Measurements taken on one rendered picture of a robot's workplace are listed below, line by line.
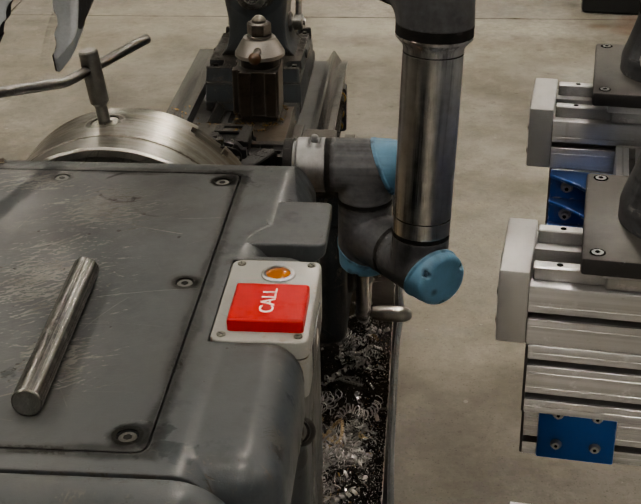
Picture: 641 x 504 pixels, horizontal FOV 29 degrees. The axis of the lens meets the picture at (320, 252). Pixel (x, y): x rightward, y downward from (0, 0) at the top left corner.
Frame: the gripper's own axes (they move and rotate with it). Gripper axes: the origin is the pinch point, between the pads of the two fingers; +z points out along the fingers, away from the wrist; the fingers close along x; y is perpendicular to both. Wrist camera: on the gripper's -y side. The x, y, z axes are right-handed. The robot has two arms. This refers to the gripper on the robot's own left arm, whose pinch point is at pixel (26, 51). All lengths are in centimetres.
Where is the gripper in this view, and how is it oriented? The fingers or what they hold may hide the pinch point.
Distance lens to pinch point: 129.6
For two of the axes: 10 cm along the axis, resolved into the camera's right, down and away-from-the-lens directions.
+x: -9.5, -3.0, -0.7
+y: 0.8, -4.6, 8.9
